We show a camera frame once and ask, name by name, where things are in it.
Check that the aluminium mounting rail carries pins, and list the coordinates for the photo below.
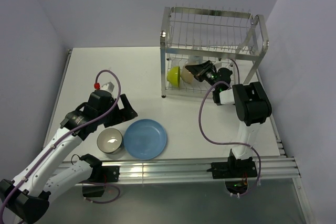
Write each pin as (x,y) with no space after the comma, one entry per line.
(193,170)

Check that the grey-rimmed white bowl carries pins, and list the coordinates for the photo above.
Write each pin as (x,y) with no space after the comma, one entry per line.
(110,141)

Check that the lime green bowl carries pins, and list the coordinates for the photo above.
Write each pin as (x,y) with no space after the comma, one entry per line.
(173,76)

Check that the steel two-tier dish rack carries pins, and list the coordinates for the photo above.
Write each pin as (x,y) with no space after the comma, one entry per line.
(237,40)

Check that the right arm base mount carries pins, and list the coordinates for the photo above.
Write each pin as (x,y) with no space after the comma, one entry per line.
(237,169)

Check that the blue plate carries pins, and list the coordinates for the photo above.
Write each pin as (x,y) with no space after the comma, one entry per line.
(145,139)

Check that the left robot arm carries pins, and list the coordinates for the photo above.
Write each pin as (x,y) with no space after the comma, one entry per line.
(30,193)

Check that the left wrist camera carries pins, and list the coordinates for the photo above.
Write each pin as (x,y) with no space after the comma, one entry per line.
(108,87)

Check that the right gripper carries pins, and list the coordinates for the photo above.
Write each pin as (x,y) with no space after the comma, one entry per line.
(199,71)

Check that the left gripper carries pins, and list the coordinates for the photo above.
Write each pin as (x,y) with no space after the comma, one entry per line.
(122,115)

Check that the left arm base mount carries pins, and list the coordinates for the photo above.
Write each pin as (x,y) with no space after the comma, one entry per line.
(101,182)

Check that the white ceramic bowl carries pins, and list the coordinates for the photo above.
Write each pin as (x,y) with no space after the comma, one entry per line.
(186,75)

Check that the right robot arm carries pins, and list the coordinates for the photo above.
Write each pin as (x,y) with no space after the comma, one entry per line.
(251,103)

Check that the pale blue mug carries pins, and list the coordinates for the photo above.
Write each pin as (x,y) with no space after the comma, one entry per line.
(195,59)

